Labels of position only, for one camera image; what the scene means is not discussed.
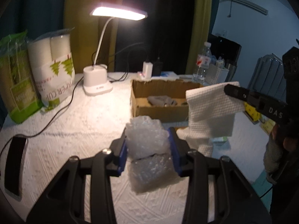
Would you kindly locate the black monitor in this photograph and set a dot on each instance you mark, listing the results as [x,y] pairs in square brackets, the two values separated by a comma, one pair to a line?
[227,49]

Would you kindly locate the black smartphone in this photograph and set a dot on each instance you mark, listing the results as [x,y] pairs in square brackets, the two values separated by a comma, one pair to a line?
[15,165]

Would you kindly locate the white charger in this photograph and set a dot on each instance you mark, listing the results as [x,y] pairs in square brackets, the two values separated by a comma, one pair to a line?
[147,69]

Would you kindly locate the white air conditioner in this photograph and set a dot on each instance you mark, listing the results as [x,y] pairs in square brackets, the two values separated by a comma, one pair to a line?
[247,3]

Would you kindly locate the white plastic basket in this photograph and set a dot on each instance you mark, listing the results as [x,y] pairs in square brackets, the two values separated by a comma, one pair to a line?
[218,74]

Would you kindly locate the white desk lamp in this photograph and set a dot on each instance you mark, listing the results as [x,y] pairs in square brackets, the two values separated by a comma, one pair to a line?
[97,84]

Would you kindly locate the grey padded headboard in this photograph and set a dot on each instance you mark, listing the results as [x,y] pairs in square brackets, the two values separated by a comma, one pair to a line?
[266,72]

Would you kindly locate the white paper towel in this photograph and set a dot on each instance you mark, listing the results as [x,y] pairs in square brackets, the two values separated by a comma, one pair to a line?
[210,105]

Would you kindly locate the cardboard box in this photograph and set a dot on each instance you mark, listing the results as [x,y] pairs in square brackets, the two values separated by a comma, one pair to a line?
[149,114]

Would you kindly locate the green paper cup pack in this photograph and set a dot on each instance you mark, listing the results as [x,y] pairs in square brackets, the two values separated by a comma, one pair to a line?
[21,91]

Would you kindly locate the clear water bottle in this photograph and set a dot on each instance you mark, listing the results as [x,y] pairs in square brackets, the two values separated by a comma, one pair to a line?
[201,65]

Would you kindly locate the person's right hand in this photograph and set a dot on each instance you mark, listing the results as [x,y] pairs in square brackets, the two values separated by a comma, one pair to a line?
[290,142]

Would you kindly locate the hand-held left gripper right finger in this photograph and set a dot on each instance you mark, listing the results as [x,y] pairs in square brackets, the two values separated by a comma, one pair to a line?
[174,154]

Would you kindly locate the pale yellow packet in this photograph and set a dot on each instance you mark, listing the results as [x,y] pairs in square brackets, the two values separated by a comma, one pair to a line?
[266,126]

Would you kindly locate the clear bubble wrap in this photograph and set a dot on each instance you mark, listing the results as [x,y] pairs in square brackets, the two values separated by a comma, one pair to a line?
[144,137]

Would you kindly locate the white paper cup pack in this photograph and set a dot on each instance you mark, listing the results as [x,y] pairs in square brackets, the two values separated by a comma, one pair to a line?
[51,74]

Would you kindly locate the grey cloth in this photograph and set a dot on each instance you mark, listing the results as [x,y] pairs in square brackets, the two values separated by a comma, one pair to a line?
[161,100]

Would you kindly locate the person's right forearm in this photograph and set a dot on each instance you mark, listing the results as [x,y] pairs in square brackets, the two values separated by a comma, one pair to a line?
[272,158]

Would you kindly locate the black power adapter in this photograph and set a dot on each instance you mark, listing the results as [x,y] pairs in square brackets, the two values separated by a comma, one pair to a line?
[158,68]

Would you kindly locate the teal curtain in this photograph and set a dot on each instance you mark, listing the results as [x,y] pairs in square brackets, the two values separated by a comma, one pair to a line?
[35,7]
[216,7]

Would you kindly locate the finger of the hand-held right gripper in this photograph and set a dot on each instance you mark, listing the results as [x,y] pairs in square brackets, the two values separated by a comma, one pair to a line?
[236,92]

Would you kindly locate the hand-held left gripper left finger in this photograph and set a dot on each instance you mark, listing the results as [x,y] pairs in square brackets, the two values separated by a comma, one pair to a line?
[122,154]

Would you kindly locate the small green box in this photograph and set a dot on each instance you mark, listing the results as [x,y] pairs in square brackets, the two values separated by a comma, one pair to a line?
[220,140]

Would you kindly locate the yellow curtain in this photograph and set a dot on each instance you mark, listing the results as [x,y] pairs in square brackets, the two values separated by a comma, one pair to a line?
[202,16]
[81,16]

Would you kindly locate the white power strip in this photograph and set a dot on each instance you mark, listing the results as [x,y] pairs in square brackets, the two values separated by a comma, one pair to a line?
[168,74]

